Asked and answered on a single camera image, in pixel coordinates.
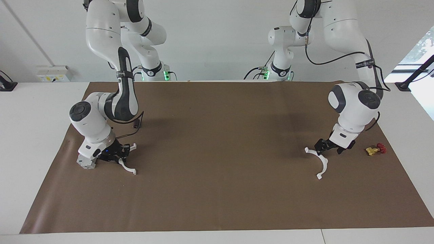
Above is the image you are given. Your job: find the grey circuit breaker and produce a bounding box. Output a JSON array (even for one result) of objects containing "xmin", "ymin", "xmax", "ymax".
[{"xmin": 76, "ymin": 154, "xmax": 99, "ymax": 170}]

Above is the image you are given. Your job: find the white wall socket box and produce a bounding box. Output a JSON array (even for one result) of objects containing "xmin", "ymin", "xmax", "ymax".
[{"xmin": 35, "ymin": 65, "xmax": 72, "ymax": 83}]

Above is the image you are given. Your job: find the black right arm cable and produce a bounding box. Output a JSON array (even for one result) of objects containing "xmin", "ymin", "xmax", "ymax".
[{"xmin": 110, "ymin": 110, "xmax": 145, "ymax": 139}]

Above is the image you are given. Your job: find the black left base cable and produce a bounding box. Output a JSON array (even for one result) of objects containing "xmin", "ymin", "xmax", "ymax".
[{"xmin": 243, "ymin": 51, "xmax": 276, "ymax": 81}]

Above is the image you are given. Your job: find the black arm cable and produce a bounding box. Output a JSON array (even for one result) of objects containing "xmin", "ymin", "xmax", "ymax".
[
  {"xmin": 110, "ymin": 110, "xmax": 145, "ymax": 139},
  {"xmin": 293, "ymin": 0, "xmax": 391, "ymax": 133}
]

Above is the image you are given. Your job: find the brown paper table mat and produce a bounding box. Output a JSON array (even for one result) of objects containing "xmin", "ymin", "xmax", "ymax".
[{"xmin": 19, "ymin": 81, "xmax": 434, "ymax": 234}]

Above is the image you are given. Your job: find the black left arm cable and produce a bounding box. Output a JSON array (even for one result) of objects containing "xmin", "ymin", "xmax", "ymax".
[{"xmin": 293, "ymin": 0, "xmax": 391, "ymax": 133}]

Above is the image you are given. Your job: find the brass valve with red handle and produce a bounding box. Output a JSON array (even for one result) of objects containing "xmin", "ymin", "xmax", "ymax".
[{"xmin": 365, "ymin": 143, "xmax": 387, "ymax": 156}]

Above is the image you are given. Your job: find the black right base cable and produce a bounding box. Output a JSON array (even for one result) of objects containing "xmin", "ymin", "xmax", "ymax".
[{"xmin": 129, "ymin": 65, "xmax": 143, "ymax": 82}]

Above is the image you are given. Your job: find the black base cable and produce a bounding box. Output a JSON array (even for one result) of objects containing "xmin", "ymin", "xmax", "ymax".
[
  {"xmin": 243, "ymin": 51, "xmax": 276, "ymax": 81},
  {"xmin": 129, "ymin": 65, "xmax": 143, "ymax": 82}
]

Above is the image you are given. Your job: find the white half-ring pipe clamp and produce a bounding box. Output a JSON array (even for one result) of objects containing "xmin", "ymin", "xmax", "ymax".
[
  {"xmin": 304, "ymin": 146, "xmax": 329, "ymax": 180},
  {"xmin": 118, "ymin": 143, "xmax": 137, "ymax": 176}
]

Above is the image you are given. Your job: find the bright window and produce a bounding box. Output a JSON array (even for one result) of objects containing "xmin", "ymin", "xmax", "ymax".
[{"xmin": 393, "ymin": 25, "xmax": 434, "ymax": 73}]

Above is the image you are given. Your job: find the black stand with pole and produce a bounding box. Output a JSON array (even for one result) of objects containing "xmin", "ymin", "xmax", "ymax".
[{"xmin": 395, "ymin": 54, "xmax": 434, "ymax": 93}]

